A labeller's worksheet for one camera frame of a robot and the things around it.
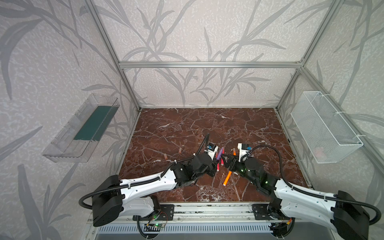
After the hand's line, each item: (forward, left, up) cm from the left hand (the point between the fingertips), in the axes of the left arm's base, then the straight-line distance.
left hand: (220, 158), depth 75 cm
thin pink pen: (-3, 0, +2) cm, 3 cm away
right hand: (+4, -2, 0) cm, 5 cm away
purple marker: (+2, +1, +1) cm, 2 cm away
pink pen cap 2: (+13, +24, -16) cm, 32 cm away
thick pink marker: (+1, 0, -14) cm, 14 cm away
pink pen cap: (+8, +33, -17) cm, 38 cm away
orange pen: (-6, -5, -16) cm, 18 cm away
